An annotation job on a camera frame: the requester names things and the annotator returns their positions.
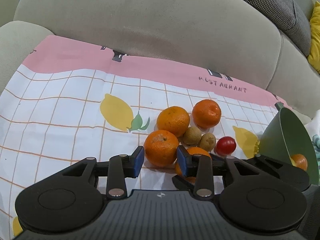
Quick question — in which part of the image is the orange tangerine back middle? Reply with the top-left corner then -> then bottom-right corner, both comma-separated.
157,106 -> 190,138

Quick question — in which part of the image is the brown longan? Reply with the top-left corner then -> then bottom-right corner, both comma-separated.
183,126 -> 202,145
199,133 -> 216,152

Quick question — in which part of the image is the brown longan lower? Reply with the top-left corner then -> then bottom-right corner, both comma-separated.
199,133 -> 216,152

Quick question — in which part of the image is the beige sofa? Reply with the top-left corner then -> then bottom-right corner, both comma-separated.
1,0 -> 319,117

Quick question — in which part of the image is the pink white checkered cloth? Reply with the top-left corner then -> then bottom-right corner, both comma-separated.
1,35 -> 280,239

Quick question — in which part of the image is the orange tangerine right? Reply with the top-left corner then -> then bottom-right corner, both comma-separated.
192,99 -> 222,129

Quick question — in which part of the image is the teal striped trouser leg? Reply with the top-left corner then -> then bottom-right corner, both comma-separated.
312,134 -> 320,160

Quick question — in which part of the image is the red cherry tomato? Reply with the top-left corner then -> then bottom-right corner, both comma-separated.
215,137 -> 236,156

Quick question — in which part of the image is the brown longan upper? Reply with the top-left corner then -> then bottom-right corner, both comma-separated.
183,126 -> 202,145

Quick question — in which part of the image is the orange tangerine front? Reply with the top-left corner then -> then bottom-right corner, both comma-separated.
175,145 -> 211,184

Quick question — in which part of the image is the orange tangerine back left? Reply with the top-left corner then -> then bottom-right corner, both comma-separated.
144,130 -> 179,167

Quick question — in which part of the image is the black white houndstooth cushion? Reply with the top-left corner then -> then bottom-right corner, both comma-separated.
244,0 -> 311,57

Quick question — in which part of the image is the green colander bowl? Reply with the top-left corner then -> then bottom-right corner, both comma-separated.
258,102 -> 319,191

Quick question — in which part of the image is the yellow cushion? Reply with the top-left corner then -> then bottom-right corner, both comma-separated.
308,1 -> 320,74

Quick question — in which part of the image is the orange tangerine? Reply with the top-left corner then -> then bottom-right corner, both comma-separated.
144,130 -> 179,167
192,99 -> 222,129
175,145 -> 211,184
157,106 -> 190,138

